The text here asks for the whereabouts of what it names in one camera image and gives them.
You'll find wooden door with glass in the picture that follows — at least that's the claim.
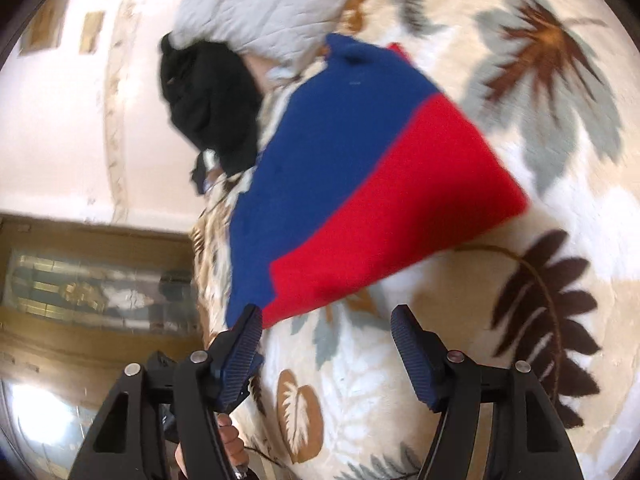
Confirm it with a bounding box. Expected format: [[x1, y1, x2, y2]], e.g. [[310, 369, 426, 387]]
[[0, 212, 202, 480]]

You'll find small dark cloth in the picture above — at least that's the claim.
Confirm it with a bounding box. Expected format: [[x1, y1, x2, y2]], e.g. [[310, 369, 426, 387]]
[[189, 152, 222, 197]]

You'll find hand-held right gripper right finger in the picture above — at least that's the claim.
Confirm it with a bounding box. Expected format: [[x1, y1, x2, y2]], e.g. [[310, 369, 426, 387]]
[[390, 304, 584, 480]]

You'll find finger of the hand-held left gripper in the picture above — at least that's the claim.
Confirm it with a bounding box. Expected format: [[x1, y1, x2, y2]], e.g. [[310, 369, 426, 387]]
[[239, 352, 265, 403]]

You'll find red and blue sweater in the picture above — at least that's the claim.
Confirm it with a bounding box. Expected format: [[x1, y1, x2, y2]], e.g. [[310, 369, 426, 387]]
[[225, 32, 532, 332]]

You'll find person's left hand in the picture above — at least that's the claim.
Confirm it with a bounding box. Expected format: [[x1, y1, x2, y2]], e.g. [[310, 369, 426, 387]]
[[174, 412, 247, 480]]

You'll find grey quilted pillow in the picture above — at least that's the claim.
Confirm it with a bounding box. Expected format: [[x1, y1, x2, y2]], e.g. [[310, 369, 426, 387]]
[[175, 0, 373, 70]]

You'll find black garment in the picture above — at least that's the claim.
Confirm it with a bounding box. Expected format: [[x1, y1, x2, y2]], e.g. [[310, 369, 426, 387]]
[[159, 32, 262, 179]]

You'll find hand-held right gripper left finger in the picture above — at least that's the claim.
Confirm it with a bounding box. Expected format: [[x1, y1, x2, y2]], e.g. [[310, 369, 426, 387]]
[[67, 304, 264, 480]]

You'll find leaf print blanket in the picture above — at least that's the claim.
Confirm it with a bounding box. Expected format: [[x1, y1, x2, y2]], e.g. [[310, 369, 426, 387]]
[[190, 0, 640, 480]]

